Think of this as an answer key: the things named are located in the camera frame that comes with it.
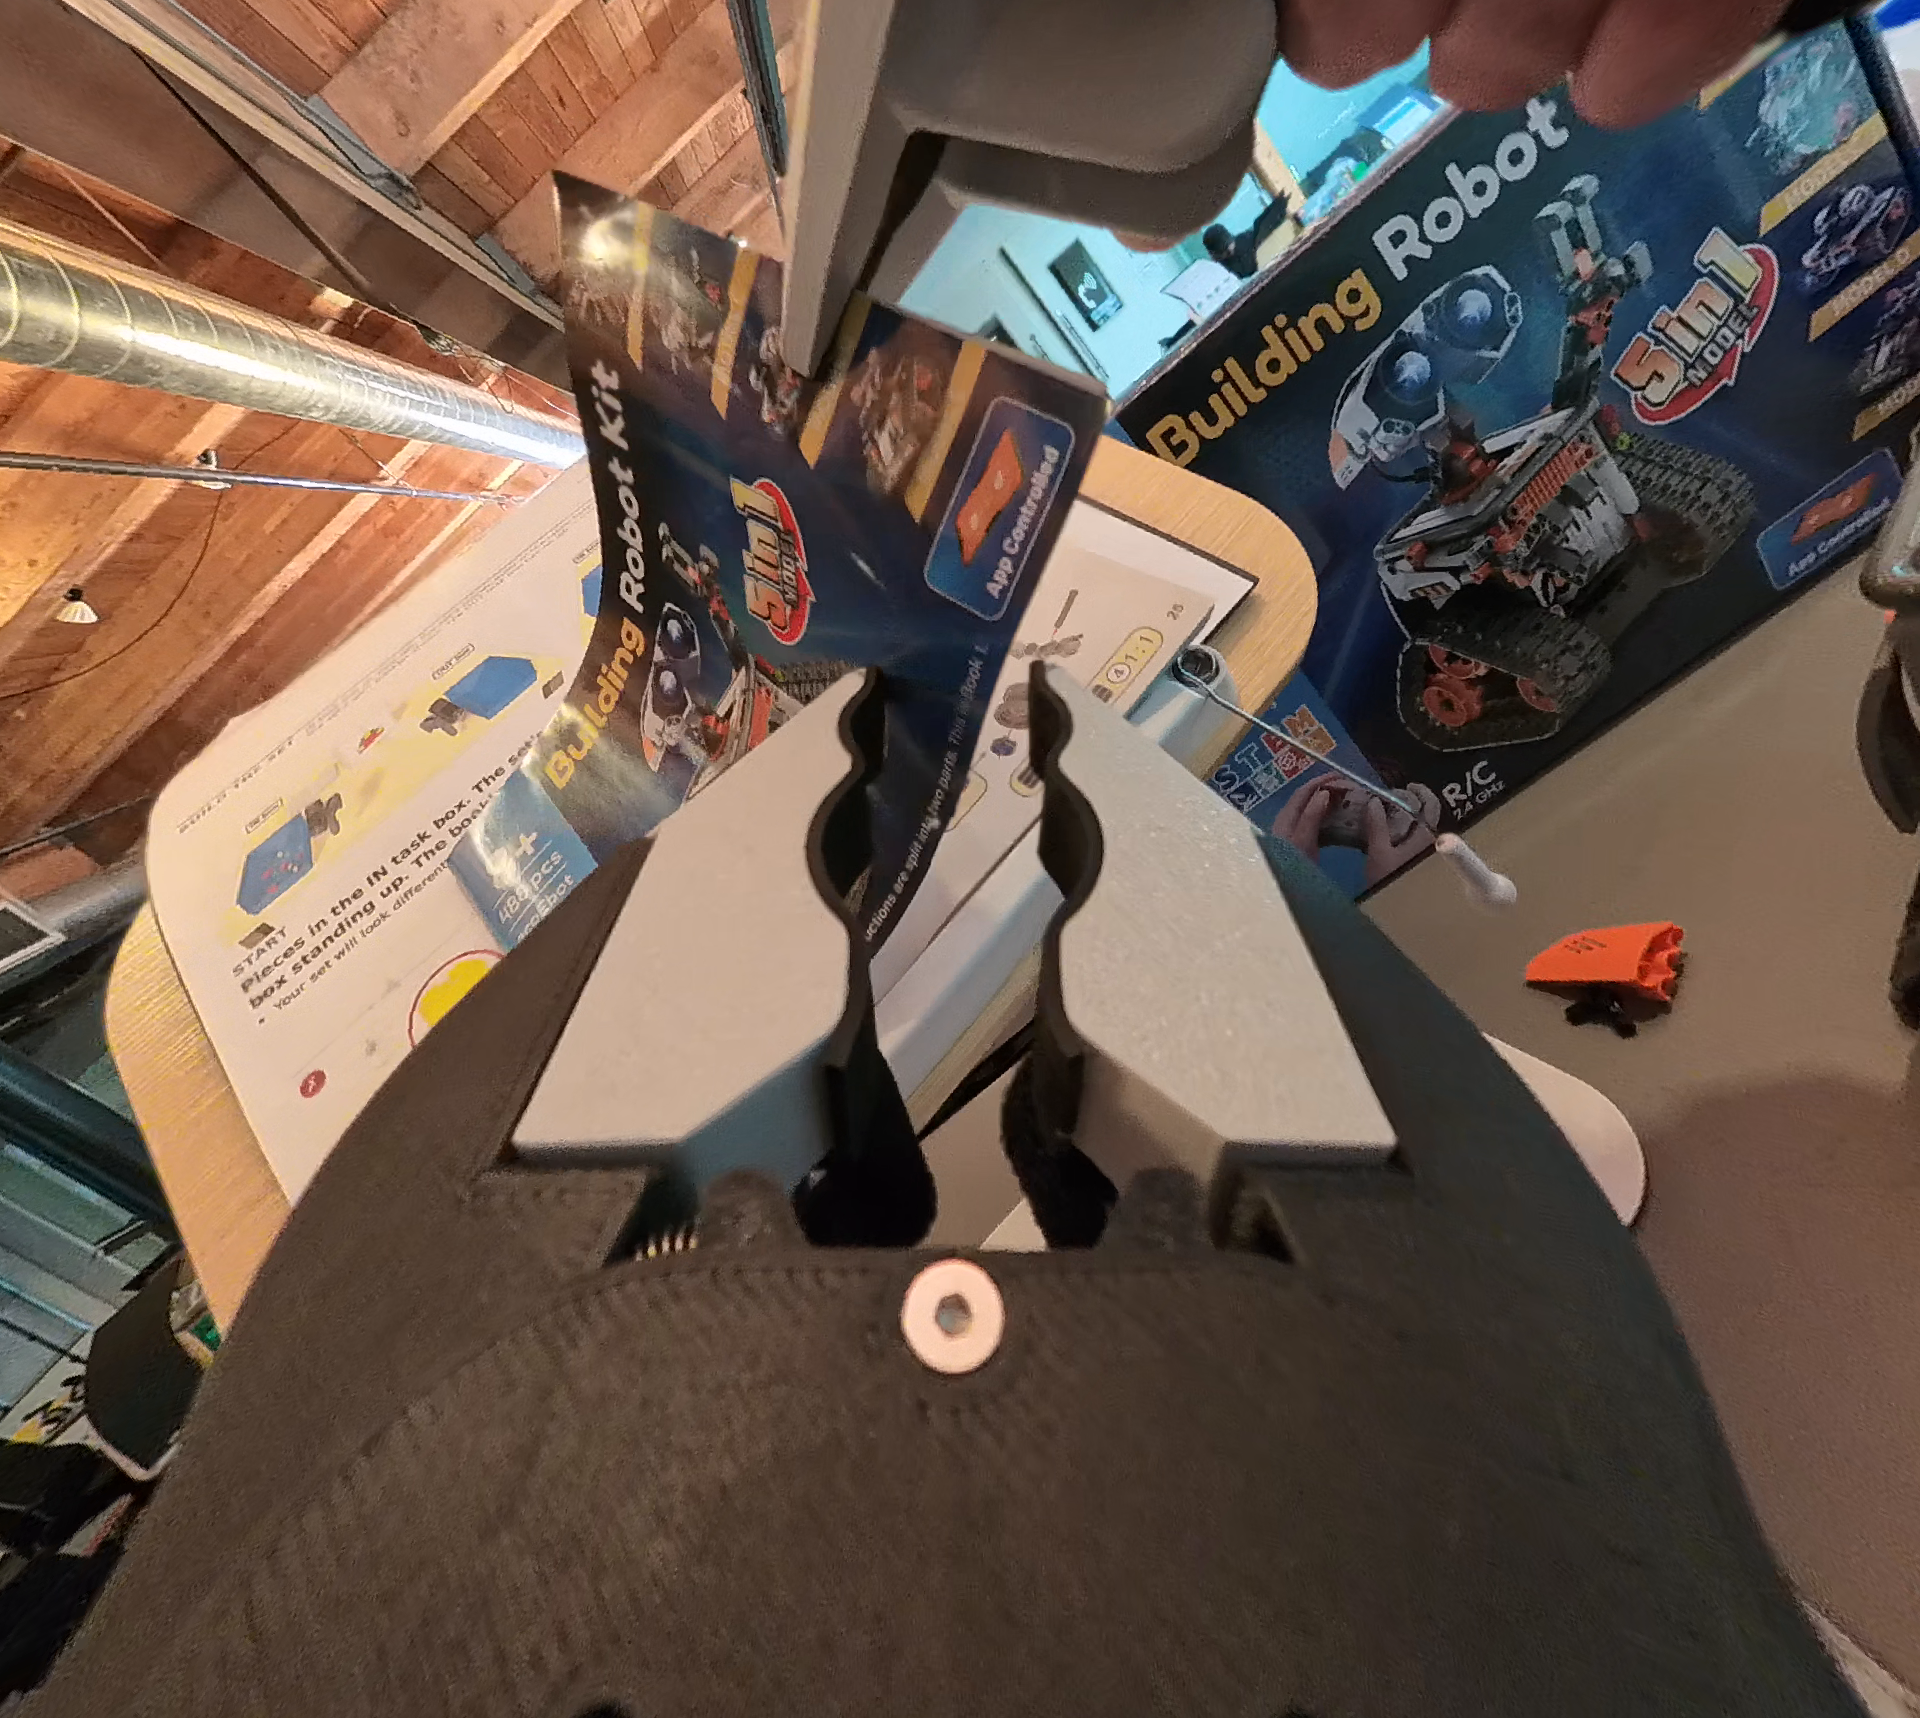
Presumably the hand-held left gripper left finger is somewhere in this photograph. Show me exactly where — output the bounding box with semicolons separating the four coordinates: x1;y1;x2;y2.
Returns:
511;667;886;1171

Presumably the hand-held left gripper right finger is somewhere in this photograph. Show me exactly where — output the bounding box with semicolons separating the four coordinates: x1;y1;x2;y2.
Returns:
1030;666;1397;1177

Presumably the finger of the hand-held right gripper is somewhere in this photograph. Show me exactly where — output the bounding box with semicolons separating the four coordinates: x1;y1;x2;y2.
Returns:
778;0;932;381

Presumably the building instruction booklet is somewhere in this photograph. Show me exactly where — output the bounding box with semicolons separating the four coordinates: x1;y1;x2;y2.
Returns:
483;170;1261;1044

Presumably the grey orange tracked toy robot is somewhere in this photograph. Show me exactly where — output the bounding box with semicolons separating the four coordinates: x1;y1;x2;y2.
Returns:
1859;535;1920;1035

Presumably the white printed task sheet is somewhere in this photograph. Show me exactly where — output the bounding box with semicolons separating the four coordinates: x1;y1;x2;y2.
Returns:
146;460;610;1201

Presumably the orange toy cone part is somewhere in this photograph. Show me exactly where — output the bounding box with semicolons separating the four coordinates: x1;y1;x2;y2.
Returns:
1522;918;1689;1005

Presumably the white book stand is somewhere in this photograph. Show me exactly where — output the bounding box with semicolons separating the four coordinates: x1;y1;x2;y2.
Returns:
871;642;1655;1259

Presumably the blue robot kit box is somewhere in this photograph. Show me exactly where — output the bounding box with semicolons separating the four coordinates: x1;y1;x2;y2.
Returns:
1119;15;1920;906

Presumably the wooden backboard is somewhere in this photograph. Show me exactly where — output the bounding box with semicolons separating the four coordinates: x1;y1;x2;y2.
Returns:
103;441;1321;1333

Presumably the silver air duct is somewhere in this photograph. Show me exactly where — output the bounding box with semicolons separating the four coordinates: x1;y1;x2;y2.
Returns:
0;219;591;473

